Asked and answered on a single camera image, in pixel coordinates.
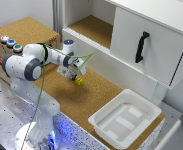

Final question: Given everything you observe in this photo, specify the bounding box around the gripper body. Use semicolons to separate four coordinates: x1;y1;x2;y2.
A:
56;57;87;80

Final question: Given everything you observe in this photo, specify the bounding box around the yellow block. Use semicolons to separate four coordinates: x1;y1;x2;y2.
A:
75;77;84;86

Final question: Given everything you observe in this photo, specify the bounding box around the green button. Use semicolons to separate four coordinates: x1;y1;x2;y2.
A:
12;43;24;54

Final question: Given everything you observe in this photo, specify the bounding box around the wooden drawer box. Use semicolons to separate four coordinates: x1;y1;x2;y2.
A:
0;16;61;85

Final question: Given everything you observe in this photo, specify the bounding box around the blue button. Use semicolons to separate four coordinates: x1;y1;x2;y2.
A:
6;38;17;48

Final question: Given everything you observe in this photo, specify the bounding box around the white cabinet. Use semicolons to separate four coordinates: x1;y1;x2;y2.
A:
59;0;183;107

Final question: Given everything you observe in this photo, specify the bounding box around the white plastic box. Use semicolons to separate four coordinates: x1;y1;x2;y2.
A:
87;88;163;149

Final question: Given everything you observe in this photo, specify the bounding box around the red button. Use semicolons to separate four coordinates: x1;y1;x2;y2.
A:
0;35;10;44

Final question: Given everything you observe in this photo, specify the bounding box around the white sliding door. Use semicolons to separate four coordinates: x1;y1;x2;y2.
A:
109;5;183;87

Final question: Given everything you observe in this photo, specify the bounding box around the black door handle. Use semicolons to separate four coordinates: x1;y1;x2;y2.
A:
134;31;151;64

